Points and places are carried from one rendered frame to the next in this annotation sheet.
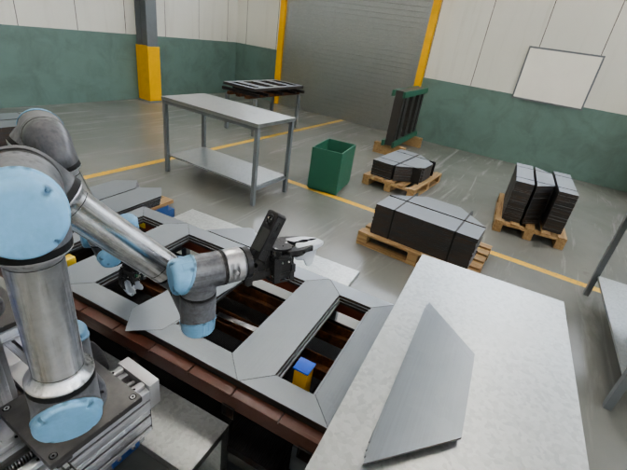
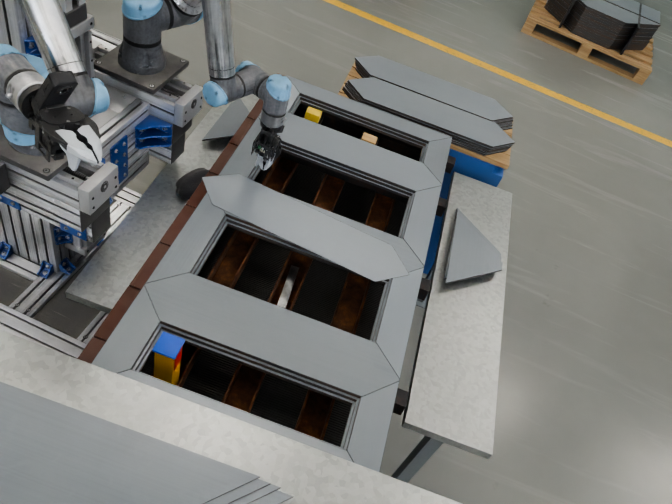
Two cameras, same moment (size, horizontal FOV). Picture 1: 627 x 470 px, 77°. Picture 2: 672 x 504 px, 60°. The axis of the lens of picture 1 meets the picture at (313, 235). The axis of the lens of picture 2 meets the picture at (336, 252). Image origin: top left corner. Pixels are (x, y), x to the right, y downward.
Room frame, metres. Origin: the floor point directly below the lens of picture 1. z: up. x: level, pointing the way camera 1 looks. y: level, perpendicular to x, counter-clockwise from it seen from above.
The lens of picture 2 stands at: (0.99, -0.84, 2.18)
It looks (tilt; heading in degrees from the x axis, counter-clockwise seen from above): 46 degrees down; 67
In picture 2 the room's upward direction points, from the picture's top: 20 degrees clockwise
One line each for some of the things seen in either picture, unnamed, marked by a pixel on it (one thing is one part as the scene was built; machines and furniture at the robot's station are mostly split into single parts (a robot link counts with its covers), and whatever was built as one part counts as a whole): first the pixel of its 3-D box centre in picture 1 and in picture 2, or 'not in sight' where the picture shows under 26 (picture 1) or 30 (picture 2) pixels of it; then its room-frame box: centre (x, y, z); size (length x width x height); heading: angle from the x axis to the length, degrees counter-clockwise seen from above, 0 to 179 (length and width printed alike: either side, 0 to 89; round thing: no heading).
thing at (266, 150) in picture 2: (132, 266); (268, 138); (1.26, 0.68, 1.00); 0.09 x 0.08 x 0.12; 67
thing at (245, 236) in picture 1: (235, 234); (475, 251); (2.04, 0.46, 0.77); 0.45 x 0.20 x 0.04; 67
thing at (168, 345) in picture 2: (304, 367); (168, 346); (0.99, -0.04, 0.88); 0.06 x 0.06 x 0.02; 67
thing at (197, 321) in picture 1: (195, 306); (29, 113); (0.68, 0.23, 1.34); 0.11 x 0.08 x 0.11; 36
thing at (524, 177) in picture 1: (535, 200); not in sight; (4.94, -2.79, 0.32); 1.20 x 0.80 x 0.65; 158
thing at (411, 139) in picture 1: (404, 119); not in sight; (7.92, -1.42, 0.58); 1.60 x 0.60 x 1.17; 155
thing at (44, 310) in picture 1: (46, 314); not in sight; (0.51, 0.44, 1.41); 0.15 x 0.12 x 0.55; 36
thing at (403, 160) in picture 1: (405, 171); not in sight; (5.87, -1.24, 0.18); 1.20 x 0.80 x 0.37; 149
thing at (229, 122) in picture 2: not in sight; (235, 122); (1.20, 1.14, 0.70); 0.39 x 0.12 x 0.04; 67
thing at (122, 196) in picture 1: (98, 205); (430, 104); (2.05, 1.29, 0.82); 0.80 x 0.40 x 0.06; 157
